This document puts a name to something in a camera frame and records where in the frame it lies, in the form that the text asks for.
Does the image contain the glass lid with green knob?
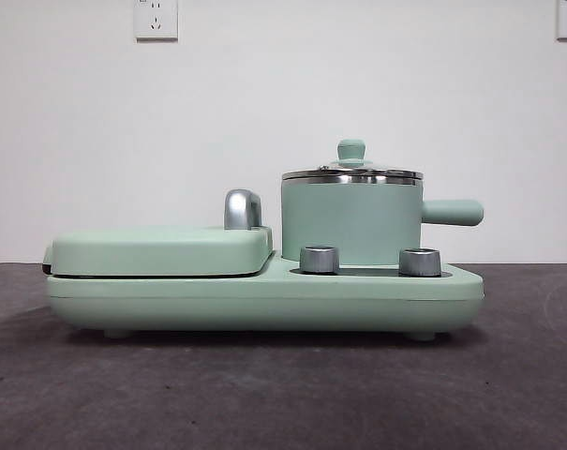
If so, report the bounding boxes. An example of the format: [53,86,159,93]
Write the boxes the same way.
[281,137,425,182]

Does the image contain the silver control knob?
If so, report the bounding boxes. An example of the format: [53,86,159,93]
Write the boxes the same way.
[299,244,342,275]
[398,247,443,278]

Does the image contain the mint green breakfast machine base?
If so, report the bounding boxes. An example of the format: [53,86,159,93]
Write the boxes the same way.
[46,249,486,341]

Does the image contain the mint green griddle cover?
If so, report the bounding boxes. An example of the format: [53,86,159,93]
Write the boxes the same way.
[40,223,276,278]

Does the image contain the chrome griddle cover handle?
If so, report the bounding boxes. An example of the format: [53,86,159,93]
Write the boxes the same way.
[223,187,266,231]

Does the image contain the mint green pot with handle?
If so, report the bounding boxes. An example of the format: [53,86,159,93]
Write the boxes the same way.
[280,176,486,264]

